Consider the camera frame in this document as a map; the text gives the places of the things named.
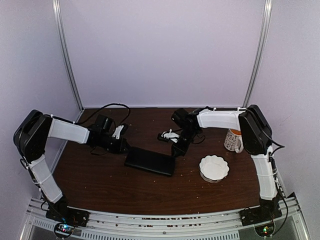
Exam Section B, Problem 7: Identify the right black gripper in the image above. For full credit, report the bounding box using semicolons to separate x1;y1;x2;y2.
172;127;200;157

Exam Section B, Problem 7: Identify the black zippered tool case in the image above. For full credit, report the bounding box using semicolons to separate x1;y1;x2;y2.
124;147;176;177

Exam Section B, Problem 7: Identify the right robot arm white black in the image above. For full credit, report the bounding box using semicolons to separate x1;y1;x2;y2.
171;104;278;221

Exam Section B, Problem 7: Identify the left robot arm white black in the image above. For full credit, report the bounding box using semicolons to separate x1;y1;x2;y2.
13;109;130;204

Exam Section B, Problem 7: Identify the white scalloped bowl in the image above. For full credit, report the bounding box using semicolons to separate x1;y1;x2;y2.
198;155;230;183

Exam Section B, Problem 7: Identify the floral white mug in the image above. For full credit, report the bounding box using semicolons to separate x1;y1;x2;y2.
223;129;244;154

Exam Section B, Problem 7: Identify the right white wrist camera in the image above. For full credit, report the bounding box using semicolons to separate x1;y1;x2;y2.
157;129;180;143

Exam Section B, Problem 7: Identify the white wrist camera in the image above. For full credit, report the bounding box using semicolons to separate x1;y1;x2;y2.
157;129;180;143
112;123;129;140

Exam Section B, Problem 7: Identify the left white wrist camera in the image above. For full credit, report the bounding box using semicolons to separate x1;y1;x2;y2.
112;123;129;140

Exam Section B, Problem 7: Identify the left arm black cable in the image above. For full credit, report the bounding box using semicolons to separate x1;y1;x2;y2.
74;102;131;128

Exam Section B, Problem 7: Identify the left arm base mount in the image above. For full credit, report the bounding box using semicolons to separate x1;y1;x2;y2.
45;208;90;239

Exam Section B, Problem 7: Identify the front aluminium rail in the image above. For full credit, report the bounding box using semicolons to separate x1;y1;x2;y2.
21;191;307;240

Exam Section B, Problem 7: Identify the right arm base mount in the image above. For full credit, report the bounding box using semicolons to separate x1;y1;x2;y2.
239;206;282;238

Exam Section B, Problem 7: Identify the left aluminium frame post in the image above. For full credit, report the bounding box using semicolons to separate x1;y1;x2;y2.
52;0;84;112

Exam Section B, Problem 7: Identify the aluminium frame post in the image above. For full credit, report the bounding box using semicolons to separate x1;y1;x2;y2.
242;0;273;108
52;0;84;112

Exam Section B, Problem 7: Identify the right aluminium frame post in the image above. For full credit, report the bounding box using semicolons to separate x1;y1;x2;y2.
242;0;273;108

